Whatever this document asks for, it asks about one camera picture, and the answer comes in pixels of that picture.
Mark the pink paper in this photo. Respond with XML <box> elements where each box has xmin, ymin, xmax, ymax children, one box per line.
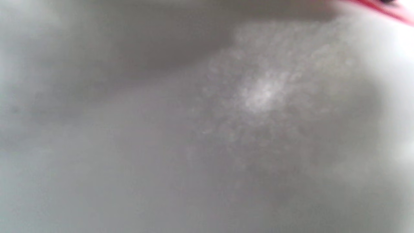
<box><xmin>333</xmin><ymin>0</ymin><xmax>414</xmax><ymax>27</ymax></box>

